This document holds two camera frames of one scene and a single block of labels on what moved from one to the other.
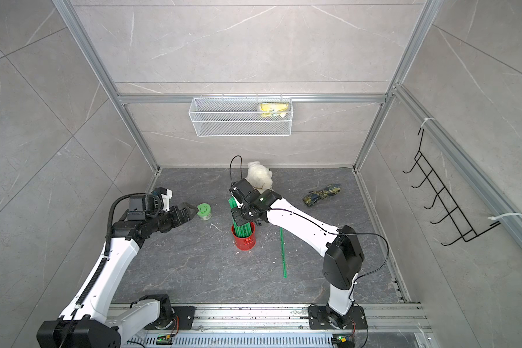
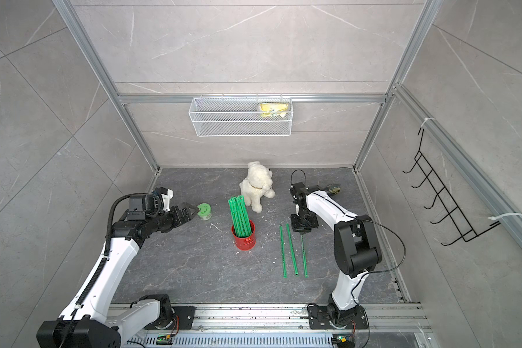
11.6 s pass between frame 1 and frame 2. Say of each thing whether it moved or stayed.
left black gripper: stayed
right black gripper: moved
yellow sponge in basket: stayed
